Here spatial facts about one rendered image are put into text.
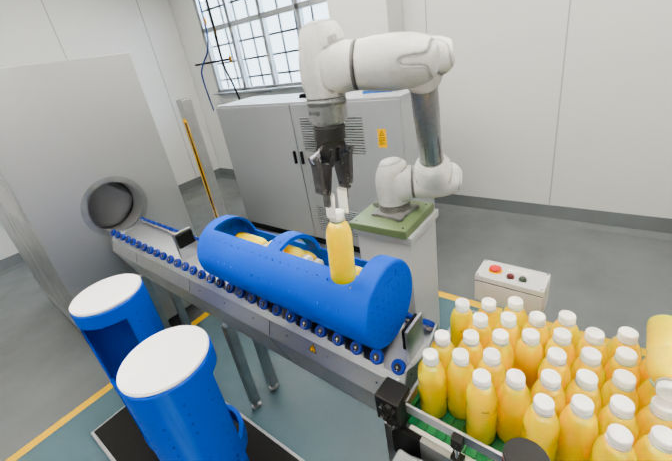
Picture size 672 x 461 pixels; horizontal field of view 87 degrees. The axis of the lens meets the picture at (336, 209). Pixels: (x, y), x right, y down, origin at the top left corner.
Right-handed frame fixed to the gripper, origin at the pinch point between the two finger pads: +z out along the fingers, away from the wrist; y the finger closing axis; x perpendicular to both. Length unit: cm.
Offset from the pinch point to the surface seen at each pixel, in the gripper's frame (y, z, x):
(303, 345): 2, 61, -23
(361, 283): -4.6, 26.3, 2.1
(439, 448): 4, 57, 33
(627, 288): -222, 134, 48
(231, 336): 4, 95, -87
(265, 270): 4.3, 32.5, -35.6
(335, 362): 0, 61, -8
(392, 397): 6, 47, 21
